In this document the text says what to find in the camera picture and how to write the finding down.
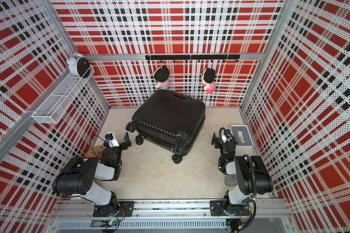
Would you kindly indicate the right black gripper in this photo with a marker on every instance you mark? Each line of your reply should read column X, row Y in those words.
column 218, row 141

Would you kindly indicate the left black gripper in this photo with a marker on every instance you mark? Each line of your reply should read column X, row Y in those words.
column 127, row 142

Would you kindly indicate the black hard-shell suitcase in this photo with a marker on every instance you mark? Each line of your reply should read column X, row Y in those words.
column 170, row 120

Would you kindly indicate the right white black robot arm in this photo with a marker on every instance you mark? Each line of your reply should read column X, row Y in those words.
column 245, row 174

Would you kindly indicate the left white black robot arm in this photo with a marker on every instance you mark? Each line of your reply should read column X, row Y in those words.
column 77, row 179

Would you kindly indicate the white grey tissue box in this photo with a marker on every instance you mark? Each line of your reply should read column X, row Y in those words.
column 243, row 137

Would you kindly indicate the brown teddy bear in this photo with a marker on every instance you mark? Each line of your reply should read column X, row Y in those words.
column 95, row 152

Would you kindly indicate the grey flat stone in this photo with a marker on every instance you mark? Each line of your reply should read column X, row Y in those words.
column 231, row 180

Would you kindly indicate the right hanging plush doll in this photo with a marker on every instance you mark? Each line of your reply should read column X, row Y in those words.
column 208, row 80

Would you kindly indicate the hanging plush doll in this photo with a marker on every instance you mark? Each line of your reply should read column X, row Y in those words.
column 208, row 80
column 161, row 75

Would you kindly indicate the left hanging plush doll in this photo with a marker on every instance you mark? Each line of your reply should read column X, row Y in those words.
column 161, row 75

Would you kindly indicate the white alarm clock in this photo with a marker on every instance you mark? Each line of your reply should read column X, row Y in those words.
column 78, row 65

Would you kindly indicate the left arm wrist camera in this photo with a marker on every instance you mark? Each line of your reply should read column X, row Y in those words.
column 110, row 140

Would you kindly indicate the white wire mesh shelf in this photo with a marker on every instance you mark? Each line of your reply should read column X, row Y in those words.
column 56, row 104

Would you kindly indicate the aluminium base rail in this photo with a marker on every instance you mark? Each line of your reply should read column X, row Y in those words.
column 184, row 215

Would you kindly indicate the black wall hook rail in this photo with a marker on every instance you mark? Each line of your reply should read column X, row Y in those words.
column 194, row 57

